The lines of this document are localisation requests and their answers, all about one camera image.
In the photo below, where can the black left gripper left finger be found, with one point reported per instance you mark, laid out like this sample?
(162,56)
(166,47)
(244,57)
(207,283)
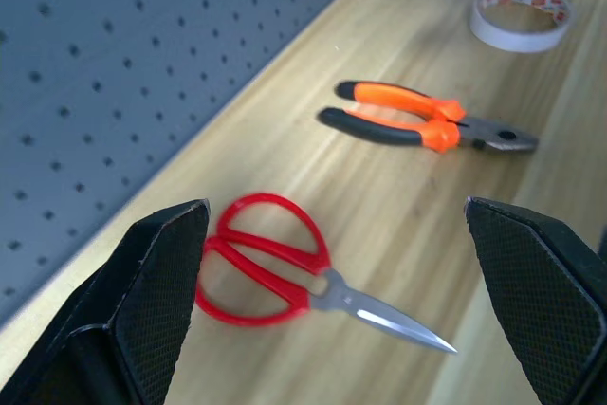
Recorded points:
(142,300)

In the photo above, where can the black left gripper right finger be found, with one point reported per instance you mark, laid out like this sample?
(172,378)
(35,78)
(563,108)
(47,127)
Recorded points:
(540,300)

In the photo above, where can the grey pegboard panel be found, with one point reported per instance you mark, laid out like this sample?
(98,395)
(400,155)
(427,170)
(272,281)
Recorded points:
(118,68)

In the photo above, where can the white tape roll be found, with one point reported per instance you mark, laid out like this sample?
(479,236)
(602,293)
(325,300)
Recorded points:
(488,32)

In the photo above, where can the orange and black pliers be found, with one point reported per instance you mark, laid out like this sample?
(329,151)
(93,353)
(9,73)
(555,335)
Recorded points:
(408,115)

